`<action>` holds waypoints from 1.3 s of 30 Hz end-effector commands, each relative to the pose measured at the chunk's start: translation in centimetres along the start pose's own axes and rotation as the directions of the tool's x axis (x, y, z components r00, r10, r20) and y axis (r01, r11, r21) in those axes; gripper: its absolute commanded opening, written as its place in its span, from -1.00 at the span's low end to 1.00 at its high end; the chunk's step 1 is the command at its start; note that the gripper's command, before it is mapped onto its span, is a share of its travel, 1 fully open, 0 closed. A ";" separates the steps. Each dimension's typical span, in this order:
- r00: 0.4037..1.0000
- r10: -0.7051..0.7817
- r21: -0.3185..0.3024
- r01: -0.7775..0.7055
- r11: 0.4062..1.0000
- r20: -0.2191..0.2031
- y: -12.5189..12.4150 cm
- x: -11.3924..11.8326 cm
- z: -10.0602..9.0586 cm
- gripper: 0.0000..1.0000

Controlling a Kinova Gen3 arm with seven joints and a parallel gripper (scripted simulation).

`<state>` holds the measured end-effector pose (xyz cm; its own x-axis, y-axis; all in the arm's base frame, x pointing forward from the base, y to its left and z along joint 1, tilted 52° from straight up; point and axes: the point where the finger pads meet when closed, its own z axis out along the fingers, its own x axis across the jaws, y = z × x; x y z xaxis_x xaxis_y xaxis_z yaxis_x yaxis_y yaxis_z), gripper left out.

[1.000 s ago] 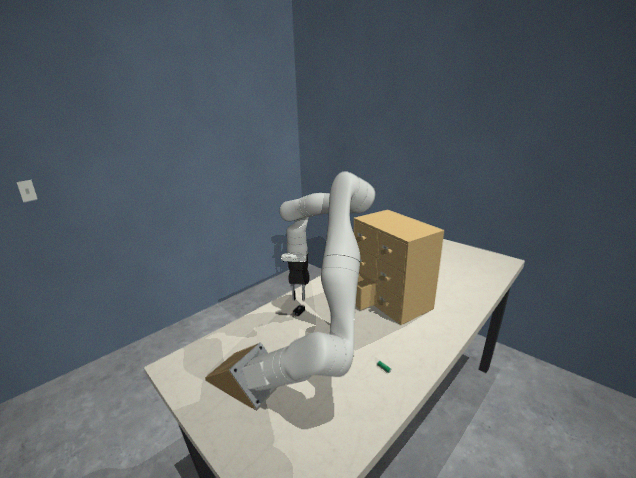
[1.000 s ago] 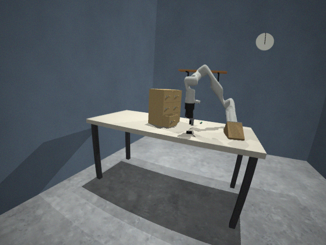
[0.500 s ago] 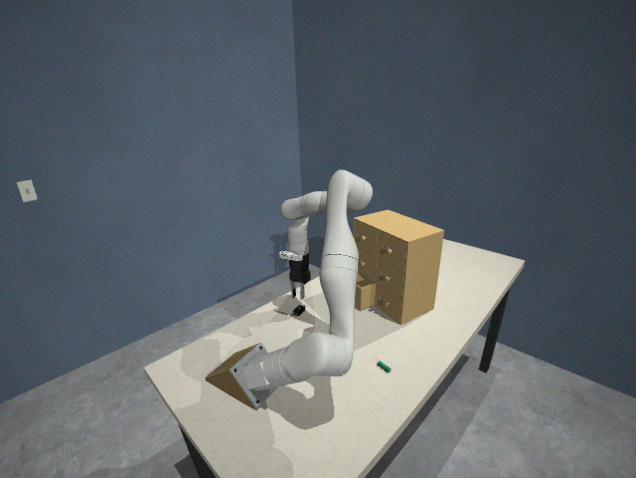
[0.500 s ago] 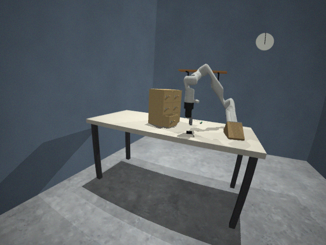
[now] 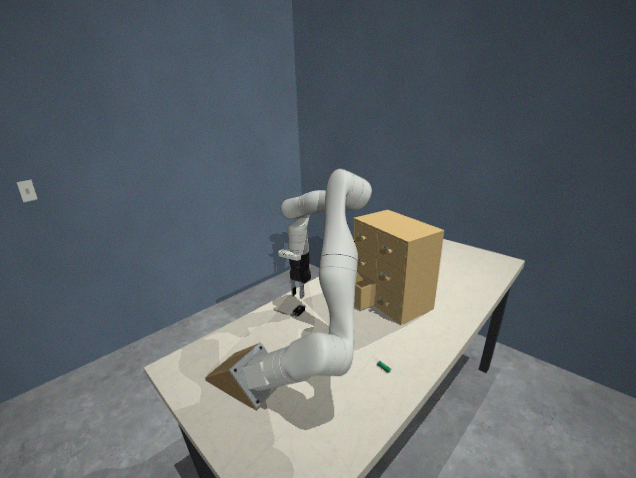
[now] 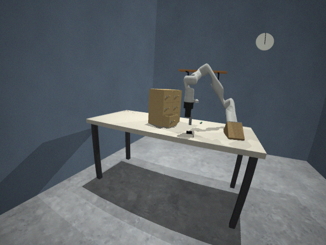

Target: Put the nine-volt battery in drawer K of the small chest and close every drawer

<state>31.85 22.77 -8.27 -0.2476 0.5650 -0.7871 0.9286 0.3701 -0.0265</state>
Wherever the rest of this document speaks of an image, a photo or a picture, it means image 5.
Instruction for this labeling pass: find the wooden drawer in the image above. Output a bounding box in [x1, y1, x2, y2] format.
[377, 259, 405, 298]
[356, 246, 377, 281]
[376, 284, 402, 323]
[378, 232, 407, 271]
[354, 271, 376, 310]
[355, 221, 378, 256]

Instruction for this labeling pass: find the small wooden chest of drawers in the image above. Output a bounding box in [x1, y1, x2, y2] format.
[354, 210, 444, 325]

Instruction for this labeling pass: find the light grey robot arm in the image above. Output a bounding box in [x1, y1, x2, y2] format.
[242, 169, 372, 391]

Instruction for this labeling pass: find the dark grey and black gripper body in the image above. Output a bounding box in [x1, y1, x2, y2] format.
[278, 239, 311, 283]

